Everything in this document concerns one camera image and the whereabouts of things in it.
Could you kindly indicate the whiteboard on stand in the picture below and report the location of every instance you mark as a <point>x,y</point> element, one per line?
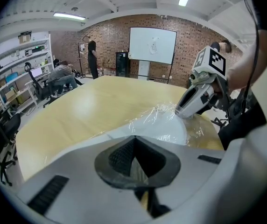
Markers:
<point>152,45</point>

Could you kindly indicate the black office chair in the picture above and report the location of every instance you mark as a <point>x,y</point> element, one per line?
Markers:
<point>39,87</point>
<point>0,134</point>

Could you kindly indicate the person's right hand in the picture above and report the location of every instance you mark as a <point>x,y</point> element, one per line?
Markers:
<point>217,88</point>

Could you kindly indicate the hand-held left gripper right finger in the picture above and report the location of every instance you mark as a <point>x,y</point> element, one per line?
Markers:
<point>189,176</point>

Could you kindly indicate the brown cardboard box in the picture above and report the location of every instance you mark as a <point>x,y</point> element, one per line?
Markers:
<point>11,94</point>

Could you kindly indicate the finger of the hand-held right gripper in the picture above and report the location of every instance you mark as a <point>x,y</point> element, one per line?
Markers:
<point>182,99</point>
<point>197,101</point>

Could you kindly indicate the paper sheet on whiteboard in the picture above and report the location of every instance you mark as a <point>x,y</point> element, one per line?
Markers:
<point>153,46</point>

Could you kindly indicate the group of plastic bottles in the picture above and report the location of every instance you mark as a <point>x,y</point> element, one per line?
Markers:
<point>106,72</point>

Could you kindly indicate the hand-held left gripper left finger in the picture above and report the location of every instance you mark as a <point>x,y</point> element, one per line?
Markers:
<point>77,183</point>

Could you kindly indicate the person's right forearm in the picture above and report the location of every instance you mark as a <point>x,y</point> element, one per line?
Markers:
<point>245,71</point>

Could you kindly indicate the computer monitor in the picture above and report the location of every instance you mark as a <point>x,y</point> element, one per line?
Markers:
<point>36,72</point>

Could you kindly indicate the clear plastic bag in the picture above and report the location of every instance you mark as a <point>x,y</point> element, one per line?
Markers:
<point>194,129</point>

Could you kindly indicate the round ceiling detector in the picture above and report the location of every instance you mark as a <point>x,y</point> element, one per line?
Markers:
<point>74,9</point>

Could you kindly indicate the black coat rack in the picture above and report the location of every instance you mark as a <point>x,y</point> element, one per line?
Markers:
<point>80,55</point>

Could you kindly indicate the black glass-door cabinet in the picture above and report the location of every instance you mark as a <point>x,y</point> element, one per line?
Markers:
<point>121,64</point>

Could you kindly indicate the person's black garment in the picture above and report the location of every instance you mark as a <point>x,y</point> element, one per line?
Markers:
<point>243,127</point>

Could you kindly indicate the black and white printer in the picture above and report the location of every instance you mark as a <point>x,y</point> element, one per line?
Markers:
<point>34,50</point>

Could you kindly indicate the white shelving unit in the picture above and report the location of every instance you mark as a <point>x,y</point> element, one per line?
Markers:
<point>12,62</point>

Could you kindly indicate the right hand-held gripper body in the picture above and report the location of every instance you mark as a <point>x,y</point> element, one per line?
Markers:
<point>215,62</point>

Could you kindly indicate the teal box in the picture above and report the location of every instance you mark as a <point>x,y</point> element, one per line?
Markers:
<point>12,77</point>

